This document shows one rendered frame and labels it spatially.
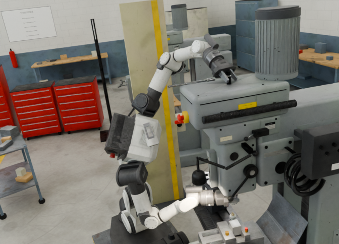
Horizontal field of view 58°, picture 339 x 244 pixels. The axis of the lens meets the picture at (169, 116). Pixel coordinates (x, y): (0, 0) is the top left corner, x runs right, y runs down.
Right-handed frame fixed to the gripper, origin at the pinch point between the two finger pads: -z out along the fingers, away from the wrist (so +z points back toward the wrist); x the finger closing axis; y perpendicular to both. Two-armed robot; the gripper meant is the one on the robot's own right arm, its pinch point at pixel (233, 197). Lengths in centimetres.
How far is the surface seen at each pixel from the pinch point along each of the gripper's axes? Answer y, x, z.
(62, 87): 32, 389, 268
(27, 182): 96, 174, 240
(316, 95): -53, 11, -44
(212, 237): 24.8, -3.6, 12.9
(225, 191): -11.7, -11.4, 4.8
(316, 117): -44, 2, -42
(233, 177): -19.8, -10.6, 0.5
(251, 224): 24.5, 6.3, -11.4
